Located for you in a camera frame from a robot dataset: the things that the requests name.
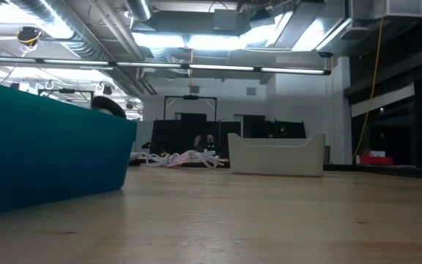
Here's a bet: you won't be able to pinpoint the red box with white top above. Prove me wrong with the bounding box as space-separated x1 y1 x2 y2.
355 150 395 166

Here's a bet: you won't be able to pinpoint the black background rig frame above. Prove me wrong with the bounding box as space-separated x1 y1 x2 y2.
163 95 218 122

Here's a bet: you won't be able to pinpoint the black partition panels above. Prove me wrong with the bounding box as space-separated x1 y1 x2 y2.
150 112 307 159

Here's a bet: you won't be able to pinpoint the ceiling cord reel yellow cable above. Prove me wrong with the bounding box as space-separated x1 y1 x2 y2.
15 26 44 59

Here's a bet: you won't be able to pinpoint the white plastic bin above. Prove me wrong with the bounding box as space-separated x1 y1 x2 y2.
227 133 326 177

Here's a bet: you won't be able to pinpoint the white coiled cable bundle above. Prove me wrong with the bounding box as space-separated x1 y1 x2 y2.
132 149 222 169

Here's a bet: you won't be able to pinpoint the grey cloth cover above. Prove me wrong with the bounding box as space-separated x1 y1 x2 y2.
134 120 154 154

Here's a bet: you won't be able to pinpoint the teal plastic tray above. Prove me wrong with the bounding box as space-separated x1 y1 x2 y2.
0 78 138 218

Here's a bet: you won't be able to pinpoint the long ceiling light strip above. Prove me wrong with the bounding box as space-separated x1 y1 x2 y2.
0 55 332 76

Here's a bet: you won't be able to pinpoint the hanging yellow cable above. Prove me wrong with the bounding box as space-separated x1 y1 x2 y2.
352 0 387 164

